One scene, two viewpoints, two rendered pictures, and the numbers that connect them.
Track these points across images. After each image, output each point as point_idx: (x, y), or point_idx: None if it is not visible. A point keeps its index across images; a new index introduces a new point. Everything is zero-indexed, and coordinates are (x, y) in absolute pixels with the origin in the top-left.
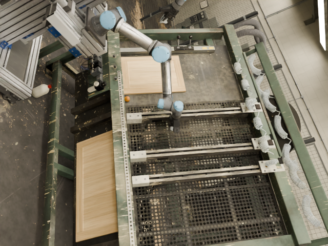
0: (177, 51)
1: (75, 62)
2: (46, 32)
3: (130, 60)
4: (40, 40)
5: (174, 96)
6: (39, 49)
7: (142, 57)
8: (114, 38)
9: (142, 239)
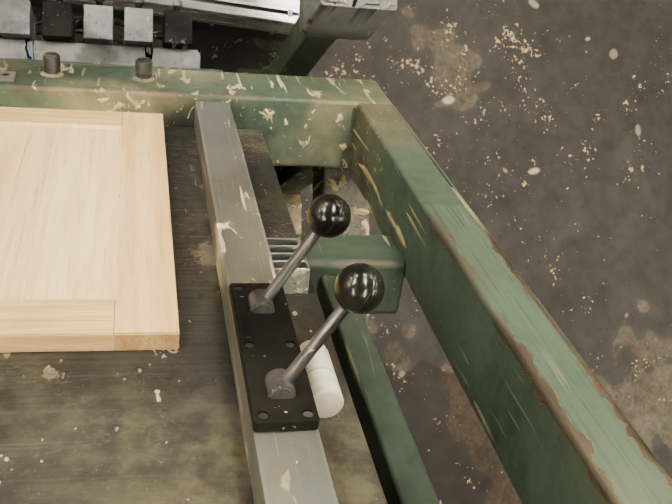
0: (231, 318)
1: (426, 353)
2: (449, 160)
3: (125, 133)
4: (274, 13)
5: None
6: (221, 11)
7: (156, 170)
8: (307, 89)
9: None
